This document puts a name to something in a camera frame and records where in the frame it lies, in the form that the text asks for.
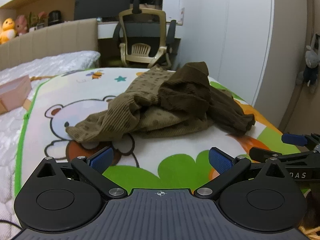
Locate pink plush toy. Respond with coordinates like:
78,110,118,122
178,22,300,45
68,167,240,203
15,15,28,36

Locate small potted flowers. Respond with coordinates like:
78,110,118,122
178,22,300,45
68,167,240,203
27,11,48,29

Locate dark brown corduroy garment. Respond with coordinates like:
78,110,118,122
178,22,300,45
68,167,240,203
158,61,255,137

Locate white cabinet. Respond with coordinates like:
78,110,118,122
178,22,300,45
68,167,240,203
162,0,185,25

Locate cartoon printed blanket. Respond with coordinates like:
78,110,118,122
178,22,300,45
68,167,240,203
14,66,310,205

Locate beige padded headboard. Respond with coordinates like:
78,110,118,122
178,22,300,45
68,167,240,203
0,18,98,70

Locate beige mesh office chair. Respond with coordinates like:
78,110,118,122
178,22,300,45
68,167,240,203
112,0,182,69

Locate grey plush toy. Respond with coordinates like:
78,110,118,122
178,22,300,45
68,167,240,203
296,45,320,94

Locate tan polka-dot corduroy garment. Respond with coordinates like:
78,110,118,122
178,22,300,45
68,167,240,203
65,67,213,145

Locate white desk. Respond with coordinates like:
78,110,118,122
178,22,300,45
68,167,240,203
97,20,182,40

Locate white quilted bedspread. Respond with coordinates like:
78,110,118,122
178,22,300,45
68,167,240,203
0,51,101,230

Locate black monitor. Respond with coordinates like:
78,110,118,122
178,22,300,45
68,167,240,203
74,0,132,22

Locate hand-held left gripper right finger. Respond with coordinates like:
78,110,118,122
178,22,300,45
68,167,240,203
194,147,288,199

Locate black round appliance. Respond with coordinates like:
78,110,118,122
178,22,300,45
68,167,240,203
47,10,62,26

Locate white wardrobe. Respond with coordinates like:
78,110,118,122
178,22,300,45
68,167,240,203
175,0,308,108

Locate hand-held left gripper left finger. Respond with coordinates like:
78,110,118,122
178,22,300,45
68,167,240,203
36,147,128,198

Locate beige door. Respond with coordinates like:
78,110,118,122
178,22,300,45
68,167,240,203
277,0,320,135

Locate yellow plush toy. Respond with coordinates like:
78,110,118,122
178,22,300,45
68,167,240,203
0,17,17,45

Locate green stool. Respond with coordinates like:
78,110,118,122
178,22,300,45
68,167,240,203
104,59,124,68

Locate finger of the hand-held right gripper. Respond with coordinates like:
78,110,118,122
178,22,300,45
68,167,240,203
249,147,304,165
281,132,320,153

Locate pink box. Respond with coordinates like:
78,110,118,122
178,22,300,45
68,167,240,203
0,76,32,114

